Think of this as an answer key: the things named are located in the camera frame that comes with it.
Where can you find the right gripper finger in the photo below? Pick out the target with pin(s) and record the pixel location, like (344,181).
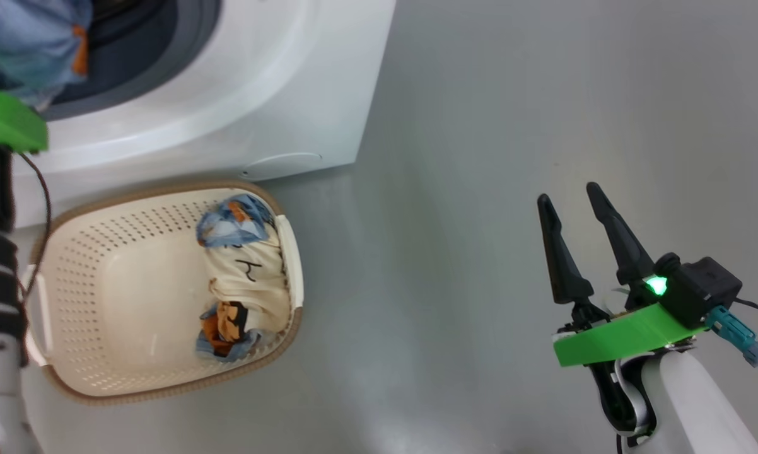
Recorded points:
(625,252)
(565,265)

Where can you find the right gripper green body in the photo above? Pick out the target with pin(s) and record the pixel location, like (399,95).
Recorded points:
(625,337)

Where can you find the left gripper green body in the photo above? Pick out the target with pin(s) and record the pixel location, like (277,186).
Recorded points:
(7,120)

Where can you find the blue cartoon print garment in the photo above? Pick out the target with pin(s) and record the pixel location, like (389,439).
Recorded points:
(32,44)

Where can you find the cream garment with cartoon print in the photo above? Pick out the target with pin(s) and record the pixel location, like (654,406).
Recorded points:
(253,277)

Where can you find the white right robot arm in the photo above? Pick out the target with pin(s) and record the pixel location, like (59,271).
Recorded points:
(688,403)

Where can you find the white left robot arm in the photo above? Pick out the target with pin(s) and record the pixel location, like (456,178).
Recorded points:
(0,378)

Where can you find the cream perforated laundry basket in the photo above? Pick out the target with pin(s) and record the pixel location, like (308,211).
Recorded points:
(133,284)

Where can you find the white front-load washing machine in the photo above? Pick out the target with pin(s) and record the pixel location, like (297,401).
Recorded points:
(259,75)

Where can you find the round white drain filter cover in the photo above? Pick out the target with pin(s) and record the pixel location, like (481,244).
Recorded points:
(281,166)

